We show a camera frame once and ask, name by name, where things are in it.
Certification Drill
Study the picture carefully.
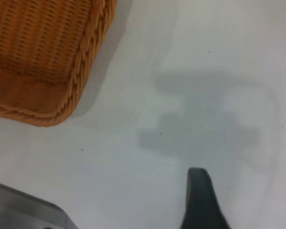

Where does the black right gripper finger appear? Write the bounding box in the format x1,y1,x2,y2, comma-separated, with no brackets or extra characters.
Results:
180,167,232,229

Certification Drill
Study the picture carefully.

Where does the orange woven wicker basket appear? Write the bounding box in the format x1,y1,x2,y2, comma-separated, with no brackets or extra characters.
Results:
0,0,119,127

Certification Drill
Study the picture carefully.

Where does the grey metal plate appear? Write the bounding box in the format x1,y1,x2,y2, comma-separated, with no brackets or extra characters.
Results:
0,180,75,229

